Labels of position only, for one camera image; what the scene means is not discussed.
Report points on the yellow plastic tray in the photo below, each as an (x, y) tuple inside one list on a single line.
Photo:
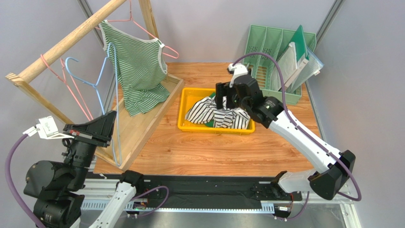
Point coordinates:
[(191, 95)]

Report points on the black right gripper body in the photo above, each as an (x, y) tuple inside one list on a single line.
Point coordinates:
[(230, 90)]

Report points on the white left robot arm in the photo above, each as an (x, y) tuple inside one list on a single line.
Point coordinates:
[(54, 184)]

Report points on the blue wire hanger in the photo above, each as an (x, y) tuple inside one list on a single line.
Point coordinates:
[(112, 79)]

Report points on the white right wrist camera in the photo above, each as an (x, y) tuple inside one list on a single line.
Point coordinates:
[(236, 70)]

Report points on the pink wire hanger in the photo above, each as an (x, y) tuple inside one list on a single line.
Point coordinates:
[(78, 99), (129, 25)]

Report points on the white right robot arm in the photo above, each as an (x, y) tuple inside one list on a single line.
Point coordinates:
[(331, 167)]

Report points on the white mesh document pouch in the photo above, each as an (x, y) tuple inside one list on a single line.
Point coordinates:
[(288, 66)]

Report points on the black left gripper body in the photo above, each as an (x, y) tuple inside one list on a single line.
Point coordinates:
[(94, 141)]

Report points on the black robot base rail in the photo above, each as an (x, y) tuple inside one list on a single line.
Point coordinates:
[(212, 192)]

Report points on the wooden clothes rack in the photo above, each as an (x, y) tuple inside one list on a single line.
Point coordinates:
[(133, 132)]

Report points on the black white striped tank top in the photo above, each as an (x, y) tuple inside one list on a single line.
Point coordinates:
[(235, 118)]

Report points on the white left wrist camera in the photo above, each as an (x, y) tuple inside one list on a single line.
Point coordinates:
[(47, 129)]

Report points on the clear mesh zip pouch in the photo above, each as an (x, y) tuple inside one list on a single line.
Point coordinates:
[(312, 68)]

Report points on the green plastic file organizer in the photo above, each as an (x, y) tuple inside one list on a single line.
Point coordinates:
[(271, 41)]

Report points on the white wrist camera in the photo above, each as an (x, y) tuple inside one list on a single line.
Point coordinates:
[(47, 129), (236, 70)]

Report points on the green white striped tank top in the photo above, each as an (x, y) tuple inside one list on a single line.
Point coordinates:
[(139, 66)]

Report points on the green cover book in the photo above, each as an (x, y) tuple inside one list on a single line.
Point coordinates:
[(301, 50)]

